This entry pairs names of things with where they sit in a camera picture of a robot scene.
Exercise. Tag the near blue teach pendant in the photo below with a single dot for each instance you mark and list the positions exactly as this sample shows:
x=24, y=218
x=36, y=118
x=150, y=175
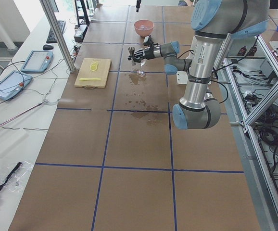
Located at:
x=13, y=84

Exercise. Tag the far blue teach pendant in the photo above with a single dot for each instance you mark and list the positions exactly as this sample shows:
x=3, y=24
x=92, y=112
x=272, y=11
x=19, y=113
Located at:
x=37, y=62

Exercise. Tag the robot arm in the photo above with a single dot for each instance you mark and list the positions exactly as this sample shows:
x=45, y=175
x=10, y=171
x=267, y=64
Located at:
x=212, y=21

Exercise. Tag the blue teach pendant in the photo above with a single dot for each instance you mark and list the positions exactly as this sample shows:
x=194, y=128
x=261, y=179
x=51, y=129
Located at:
x=37, y=62
x=13, y=84

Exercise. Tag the pile of clear ice cubes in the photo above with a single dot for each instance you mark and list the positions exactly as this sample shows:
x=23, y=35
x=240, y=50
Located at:
x=144, y=27

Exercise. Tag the pink bowl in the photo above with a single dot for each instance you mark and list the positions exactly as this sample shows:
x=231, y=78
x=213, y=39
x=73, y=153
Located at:
x=143, y=22

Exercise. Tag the aluminium frame post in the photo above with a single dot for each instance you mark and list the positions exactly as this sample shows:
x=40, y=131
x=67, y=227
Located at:
x=50, y=15

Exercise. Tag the steel cocktail jigger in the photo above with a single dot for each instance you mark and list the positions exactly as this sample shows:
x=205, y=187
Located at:
x=132, y=53

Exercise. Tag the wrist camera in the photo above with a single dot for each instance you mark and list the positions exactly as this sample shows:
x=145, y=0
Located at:
x=148, y=41

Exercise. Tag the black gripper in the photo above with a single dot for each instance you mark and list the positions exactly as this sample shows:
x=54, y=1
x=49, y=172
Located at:
x=148, y=53

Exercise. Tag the yellow plastic knife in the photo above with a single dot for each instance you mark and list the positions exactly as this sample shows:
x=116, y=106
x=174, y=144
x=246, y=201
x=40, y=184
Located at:
x=90, y=79

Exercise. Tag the lemon slice leftmost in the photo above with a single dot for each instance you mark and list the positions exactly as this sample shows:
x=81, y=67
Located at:
x=93, y=68

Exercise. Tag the clear wine glass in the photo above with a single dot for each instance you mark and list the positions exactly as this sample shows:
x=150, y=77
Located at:
x=140, y=71

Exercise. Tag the crumpled plastic bag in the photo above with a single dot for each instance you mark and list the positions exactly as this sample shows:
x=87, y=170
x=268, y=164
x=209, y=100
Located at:
x=12, y=176

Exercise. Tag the bamboo cutting board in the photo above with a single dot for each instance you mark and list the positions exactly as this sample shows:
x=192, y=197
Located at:
x=102, y=72

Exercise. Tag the black computer mouse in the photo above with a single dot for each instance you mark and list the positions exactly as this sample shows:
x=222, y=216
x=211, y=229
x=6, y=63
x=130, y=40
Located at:
x=47, y=47

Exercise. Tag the black equipment box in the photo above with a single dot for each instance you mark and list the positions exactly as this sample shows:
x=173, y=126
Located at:
x=80, y=33

